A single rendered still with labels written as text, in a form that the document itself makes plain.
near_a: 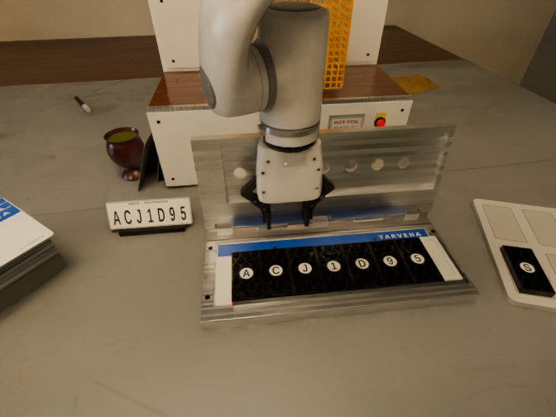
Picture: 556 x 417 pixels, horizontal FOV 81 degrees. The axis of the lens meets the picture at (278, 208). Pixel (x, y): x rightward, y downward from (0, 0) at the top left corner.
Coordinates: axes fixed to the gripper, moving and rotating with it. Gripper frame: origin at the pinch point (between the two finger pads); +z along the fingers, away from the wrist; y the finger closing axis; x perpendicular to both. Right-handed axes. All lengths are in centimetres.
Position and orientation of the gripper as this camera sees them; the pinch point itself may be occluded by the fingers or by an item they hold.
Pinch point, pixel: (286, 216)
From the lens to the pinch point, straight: 57.0
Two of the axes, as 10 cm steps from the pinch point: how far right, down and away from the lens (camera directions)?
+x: -1.2, -6.5, 7.5
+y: 9.9, -0.7, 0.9
